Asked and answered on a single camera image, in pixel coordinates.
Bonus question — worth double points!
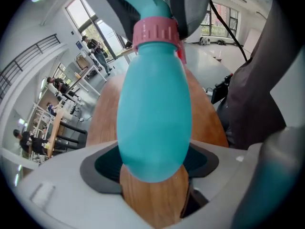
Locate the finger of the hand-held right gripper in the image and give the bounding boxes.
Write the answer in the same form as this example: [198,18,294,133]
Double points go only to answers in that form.
[169,0,214,40]
[95,0,142,40]

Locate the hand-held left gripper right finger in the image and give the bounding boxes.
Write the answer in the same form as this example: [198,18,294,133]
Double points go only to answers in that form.
[166,139,257,229]

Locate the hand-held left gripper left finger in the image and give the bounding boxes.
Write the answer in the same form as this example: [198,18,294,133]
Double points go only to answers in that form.
[16,140,154,229]

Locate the light wooden desk white legs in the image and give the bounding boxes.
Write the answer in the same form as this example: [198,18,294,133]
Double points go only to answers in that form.
[120,45,134,64]

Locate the white rectangular table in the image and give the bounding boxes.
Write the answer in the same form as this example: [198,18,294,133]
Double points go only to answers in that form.
[76,63,108,97]

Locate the small black monitor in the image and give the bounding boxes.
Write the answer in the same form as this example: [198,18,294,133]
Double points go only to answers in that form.
[211,74,234,104]

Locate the person's black shirt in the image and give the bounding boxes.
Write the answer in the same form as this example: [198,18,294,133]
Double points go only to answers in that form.
[214,0,301,150]

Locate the brown wooden table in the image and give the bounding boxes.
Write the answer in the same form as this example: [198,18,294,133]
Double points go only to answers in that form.
[85,68,229,226]

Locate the black balcony railing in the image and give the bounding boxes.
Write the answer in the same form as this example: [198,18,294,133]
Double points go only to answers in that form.
[0,33,61,100]

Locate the black cable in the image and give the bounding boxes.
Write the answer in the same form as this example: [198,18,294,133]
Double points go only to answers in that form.
[209,0,251,62]

